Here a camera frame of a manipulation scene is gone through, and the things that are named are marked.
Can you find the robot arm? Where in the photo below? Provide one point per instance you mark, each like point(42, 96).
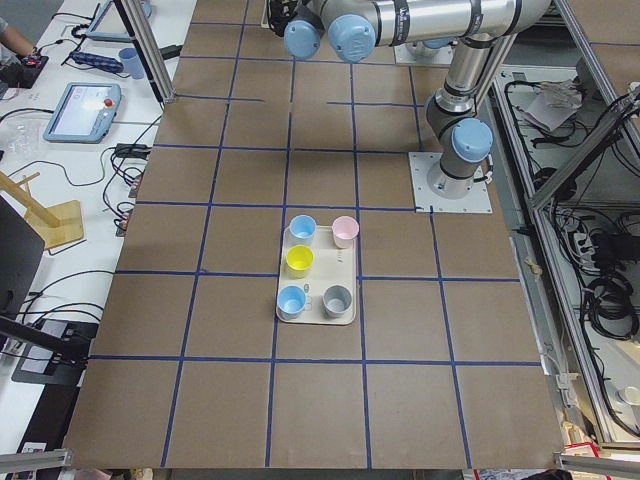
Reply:
point(483, 32)

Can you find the blue plastic cup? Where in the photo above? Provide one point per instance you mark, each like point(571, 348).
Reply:
point(302, 229)

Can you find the pink plastic cup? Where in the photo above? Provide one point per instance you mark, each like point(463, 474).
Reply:
point(345, 230)

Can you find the yellow plastic cup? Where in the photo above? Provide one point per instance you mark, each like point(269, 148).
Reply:
point(299, 261)

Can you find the grey plastic cup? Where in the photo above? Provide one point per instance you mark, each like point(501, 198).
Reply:
point(337, 300)

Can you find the light blue cup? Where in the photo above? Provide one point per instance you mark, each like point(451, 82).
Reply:
point(290, 303)

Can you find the blue cup on desk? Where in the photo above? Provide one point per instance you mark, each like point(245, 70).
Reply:
point(131, 62)

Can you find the cream plastic tray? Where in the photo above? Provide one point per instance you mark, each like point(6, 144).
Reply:
point(332, 266)

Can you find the black power adapter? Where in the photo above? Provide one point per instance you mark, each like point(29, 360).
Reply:
point(132, 151)

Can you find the wooden stand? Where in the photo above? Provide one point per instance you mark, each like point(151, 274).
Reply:
point(57, 225)

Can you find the teach pendant tablet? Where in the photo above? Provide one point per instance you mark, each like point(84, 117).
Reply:
point(84, 113)

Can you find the black monitor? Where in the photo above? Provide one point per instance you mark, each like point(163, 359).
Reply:
point(21, 253)

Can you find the blue checked umbrella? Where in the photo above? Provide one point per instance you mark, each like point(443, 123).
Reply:
point(103, 63)

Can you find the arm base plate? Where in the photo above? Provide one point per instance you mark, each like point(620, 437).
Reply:
point(418, 54)
point(435, 192)

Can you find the aluminium frame post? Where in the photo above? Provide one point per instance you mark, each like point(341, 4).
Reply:
point(141, 35)

